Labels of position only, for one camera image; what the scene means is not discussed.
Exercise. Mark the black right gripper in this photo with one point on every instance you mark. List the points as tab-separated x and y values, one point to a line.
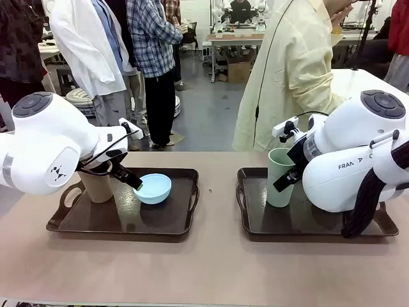
299	155

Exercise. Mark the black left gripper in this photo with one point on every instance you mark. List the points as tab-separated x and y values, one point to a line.
115	155

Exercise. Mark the light green tall cup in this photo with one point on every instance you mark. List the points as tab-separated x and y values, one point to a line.
278	195

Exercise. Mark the light blue bowl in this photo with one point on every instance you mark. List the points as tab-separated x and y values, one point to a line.
155	192

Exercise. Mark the brown tall cup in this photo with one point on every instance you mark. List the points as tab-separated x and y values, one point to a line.
96	188

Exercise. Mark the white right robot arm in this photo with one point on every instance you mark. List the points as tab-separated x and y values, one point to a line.
351	150

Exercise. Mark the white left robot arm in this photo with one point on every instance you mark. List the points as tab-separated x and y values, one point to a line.
48	144

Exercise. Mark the dark brown serving tray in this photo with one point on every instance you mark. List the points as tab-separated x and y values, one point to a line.
287	220
128	217

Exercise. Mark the person bare hand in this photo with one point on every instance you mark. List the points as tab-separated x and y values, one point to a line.
339	16

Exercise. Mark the grey step stool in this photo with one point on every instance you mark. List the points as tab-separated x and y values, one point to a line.
65	80

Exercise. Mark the person in yellow shirt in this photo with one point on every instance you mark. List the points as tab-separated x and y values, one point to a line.
287	64

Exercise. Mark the cardboard box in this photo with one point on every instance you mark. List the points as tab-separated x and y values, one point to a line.
239	70

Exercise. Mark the person in plaid shirt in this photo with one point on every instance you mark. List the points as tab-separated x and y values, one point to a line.
153	48

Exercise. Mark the person in white coat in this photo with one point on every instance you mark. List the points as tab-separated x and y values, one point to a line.
83	48

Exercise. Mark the background workbench with robot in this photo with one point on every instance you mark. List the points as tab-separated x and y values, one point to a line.
233	38

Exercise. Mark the black tripod stand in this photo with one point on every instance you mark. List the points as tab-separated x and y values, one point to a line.
364	38

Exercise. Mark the person in dark patterned top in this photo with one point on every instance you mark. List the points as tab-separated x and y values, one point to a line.
19	48

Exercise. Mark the person in black top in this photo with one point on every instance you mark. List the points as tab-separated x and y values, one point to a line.
240	11

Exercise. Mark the person in red jacket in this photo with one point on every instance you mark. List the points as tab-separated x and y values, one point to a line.
399	41

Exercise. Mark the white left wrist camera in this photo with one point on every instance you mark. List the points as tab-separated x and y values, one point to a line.
135	132

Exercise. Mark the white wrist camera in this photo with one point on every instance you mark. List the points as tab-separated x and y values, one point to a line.
284	126
135	132

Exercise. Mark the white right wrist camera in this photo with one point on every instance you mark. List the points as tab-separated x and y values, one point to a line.
284	126

